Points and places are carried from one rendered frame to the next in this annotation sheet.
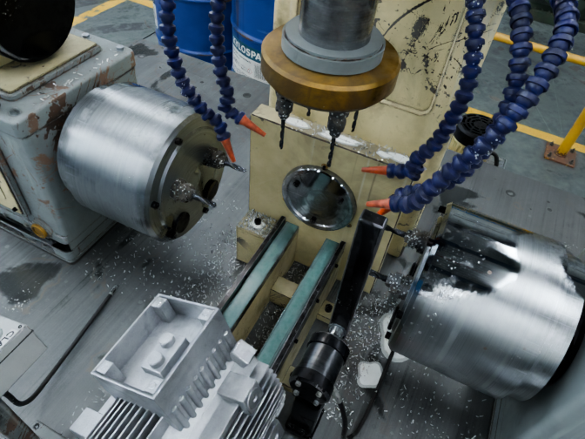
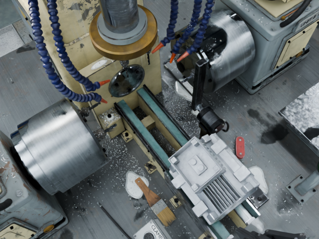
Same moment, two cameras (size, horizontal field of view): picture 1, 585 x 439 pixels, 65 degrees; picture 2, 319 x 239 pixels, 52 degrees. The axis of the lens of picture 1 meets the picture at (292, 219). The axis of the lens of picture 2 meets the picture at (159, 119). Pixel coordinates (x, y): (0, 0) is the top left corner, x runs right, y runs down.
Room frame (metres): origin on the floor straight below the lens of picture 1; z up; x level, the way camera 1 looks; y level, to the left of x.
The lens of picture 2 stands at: (0.13, 0.42, 1.97)
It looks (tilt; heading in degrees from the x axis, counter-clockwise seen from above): 62 degrees down; 308
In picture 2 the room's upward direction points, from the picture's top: 5 degrees counter-clockwise
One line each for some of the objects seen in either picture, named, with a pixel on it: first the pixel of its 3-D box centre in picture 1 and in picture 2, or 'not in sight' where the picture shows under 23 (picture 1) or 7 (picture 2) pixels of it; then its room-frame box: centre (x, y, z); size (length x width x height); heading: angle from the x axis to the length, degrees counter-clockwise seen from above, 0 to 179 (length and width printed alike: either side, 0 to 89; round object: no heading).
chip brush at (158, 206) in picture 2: not in sight; (154, 200); (0.34, 0.22, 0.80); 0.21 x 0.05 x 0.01; 162
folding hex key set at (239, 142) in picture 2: not in sight; (239, 147); (0.17, -0.12, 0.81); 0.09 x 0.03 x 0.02; 119
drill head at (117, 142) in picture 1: (127, 151); (47, 154); (0.65, 0.32, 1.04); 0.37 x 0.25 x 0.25; 69
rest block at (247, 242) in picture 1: (257, 239); (111, 122); (0.63, 0.07, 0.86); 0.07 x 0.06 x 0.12; 69
